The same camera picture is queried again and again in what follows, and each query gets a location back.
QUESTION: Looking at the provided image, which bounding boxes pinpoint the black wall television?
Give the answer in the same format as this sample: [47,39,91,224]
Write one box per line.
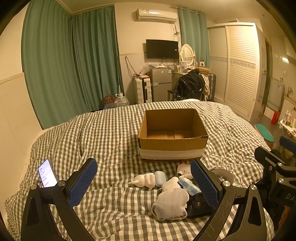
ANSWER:
[146,39,179,60]

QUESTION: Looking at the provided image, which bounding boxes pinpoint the white side table with bottles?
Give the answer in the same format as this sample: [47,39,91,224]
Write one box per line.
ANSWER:
[280,110,295,138]

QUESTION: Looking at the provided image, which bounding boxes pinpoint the white louvered wardrobe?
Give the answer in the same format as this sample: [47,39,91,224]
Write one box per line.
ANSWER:
[208,22,266,121]

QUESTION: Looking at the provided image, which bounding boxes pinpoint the white air conditioner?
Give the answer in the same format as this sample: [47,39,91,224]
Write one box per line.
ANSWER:
[136,9,178,23]

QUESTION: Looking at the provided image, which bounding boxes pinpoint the smartphone with lit screen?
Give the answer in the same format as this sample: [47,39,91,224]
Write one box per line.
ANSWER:
[38,159,58,188]

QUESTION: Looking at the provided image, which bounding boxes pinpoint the large green curtain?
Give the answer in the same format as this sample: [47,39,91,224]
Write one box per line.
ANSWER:
[21,1,123,128]

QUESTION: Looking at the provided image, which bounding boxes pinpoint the red bottle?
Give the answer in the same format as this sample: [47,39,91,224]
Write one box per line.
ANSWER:
[271,110,280,125]

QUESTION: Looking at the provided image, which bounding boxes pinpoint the grey white checkered duvet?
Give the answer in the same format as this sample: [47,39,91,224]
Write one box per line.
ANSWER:
[5,101,267,240]

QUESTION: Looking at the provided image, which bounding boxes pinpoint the brown patterned bag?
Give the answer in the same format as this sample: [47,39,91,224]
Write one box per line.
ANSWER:
[102,95,116,107]

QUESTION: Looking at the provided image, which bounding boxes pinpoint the grey mini fridge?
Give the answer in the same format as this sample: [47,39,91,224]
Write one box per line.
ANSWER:
[149,68,171,102]

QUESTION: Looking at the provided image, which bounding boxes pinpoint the white hair dryer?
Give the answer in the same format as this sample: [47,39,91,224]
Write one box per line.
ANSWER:
[176,163,234,183]

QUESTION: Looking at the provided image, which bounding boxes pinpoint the white oval vanity mirror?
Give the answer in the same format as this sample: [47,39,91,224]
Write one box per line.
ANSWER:
[179,44,196,69]

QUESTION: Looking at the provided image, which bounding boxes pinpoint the light blue earbuds case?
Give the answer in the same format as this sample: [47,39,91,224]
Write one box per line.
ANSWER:
[154,171,167,187]

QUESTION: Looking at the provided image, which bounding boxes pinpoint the small teal curtain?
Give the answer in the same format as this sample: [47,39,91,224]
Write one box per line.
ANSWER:
[178,7,210,67]

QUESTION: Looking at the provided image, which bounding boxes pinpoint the white suitcase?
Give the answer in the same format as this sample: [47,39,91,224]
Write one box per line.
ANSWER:
[133,78,152,104]

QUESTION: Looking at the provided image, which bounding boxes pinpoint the green topped stool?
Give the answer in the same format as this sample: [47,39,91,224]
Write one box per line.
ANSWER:
[254,124,274,143]

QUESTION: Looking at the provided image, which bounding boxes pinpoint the brown cardboard box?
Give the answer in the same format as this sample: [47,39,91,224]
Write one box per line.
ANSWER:
[138,108,208,161]

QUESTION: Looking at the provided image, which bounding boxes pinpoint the white sock pair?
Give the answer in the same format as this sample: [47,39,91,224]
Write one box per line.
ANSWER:
[151,177,189,221]

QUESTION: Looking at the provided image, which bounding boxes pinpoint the blue tissue packet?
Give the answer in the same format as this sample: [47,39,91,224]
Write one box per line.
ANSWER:
[178,178,201,196]

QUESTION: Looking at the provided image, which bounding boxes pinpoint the clear water jug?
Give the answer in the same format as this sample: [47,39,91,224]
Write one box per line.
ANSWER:
[115,92,130,108]

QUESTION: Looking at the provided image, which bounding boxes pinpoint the black jacket on chair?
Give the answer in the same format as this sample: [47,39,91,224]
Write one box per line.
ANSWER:
[173,69,205,100]

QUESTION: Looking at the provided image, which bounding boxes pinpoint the dark striped suitcase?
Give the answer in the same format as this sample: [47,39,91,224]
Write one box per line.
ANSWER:
[205,73,216,101]

